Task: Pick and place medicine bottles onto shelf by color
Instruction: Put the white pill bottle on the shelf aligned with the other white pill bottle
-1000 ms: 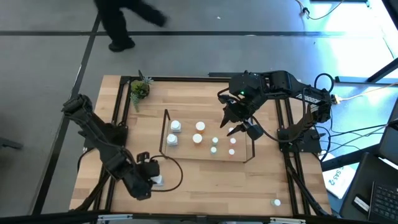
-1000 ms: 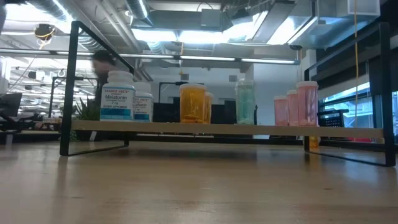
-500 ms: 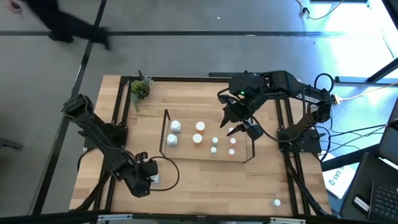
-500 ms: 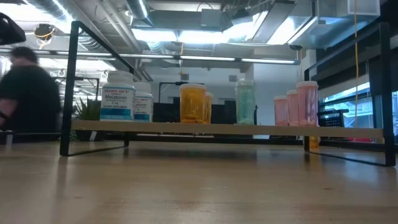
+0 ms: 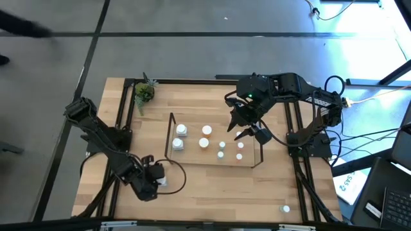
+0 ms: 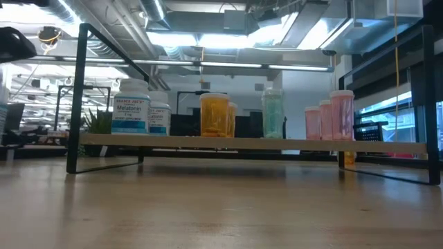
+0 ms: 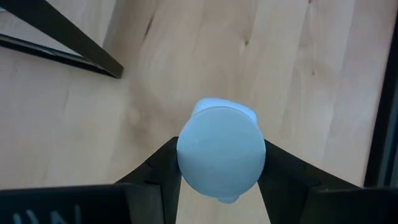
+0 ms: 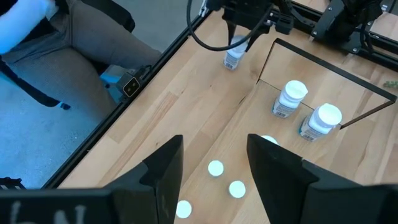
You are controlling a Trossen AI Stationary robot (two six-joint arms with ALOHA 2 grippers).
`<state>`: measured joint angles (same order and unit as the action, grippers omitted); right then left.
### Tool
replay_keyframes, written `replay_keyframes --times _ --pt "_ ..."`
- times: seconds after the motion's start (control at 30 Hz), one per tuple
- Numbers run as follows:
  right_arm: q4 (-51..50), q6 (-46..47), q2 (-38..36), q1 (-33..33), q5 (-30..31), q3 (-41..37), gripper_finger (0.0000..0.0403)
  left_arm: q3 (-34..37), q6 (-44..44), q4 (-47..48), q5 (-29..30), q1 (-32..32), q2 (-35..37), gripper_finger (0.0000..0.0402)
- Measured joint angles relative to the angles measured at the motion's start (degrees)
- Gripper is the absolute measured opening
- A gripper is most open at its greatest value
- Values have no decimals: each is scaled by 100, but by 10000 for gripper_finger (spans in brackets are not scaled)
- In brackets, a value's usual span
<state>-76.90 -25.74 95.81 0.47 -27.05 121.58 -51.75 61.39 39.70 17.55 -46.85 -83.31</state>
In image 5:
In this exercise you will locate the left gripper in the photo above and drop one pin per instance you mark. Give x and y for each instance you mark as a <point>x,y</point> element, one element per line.
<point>146,189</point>

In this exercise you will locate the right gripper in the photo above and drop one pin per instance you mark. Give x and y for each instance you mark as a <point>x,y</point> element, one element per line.
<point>252,112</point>

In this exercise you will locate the green pill vial white cap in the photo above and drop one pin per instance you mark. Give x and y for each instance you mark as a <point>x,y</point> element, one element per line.
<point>220,154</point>
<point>285,208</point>
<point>222,144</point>

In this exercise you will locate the orange pill bottle white cap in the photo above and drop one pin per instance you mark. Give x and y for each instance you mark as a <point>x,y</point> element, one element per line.
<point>206,129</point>
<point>203,142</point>

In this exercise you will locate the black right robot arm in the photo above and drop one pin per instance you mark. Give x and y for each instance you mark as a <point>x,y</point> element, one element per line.
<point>305,93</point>

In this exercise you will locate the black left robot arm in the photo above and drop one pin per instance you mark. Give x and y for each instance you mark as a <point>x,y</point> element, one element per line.
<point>102,134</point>

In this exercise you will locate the clear acrylic tray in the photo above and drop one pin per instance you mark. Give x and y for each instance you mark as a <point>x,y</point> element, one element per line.
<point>192,160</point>

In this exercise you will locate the potted succulent plant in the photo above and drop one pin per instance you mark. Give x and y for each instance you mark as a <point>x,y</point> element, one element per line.
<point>144,92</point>

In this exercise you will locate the white printed cardboard box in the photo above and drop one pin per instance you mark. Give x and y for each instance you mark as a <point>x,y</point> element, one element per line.
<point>348,187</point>

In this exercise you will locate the black diagonal desk bar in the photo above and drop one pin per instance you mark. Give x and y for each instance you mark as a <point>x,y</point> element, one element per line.
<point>359,163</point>

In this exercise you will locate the black side desk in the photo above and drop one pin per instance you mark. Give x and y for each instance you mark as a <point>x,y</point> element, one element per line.
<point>375,189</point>

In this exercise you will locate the black chair base leg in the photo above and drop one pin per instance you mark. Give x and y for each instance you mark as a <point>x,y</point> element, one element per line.
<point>11,149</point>

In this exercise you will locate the black device white label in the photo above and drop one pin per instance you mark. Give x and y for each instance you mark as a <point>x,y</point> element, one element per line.
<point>372,209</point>

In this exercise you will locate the black monitor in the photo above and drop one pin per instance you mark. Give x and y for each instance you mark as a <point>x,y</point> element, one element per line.
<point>403,144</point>

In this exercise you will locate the black laptop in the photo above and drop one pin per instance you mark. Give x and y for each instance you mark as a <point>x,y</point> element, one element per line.
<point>398,208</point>

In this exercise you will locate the person's shoe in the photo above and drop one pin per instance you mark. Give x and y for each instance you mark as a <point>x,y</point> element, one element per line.
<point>3,60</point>

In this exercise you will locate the person's leg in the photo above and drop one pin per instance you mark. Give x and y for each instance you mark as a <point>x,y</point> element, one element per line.
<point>22,27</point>

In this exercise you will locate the black bar bracket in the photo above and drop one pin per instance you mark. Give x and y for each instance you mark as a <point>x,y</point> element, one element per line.
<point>224,77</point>

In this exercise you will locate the silver aluminium bracket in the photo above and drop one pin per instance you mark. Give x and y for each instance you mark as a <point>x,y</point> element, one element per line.
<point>297,227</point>
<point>118,224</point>

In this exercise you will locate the black desk base frame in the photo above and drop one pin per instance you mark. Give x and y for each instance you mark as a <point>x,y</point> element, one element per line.
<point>366,82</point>

